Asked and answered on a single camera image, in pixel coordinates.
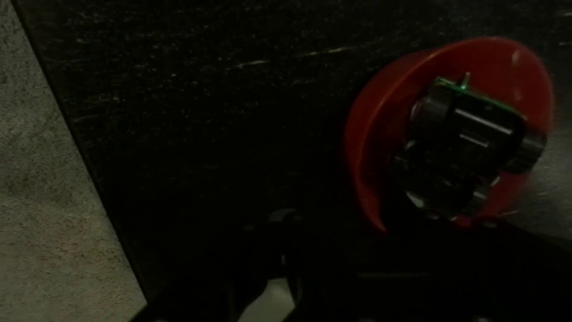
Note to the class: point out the red plastic bowl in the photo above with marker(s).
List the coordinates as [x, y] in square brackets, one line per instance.
[375, 124]

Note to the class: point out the black toy car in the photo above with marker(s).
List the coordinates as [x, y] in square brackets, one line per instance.
[458, 144]

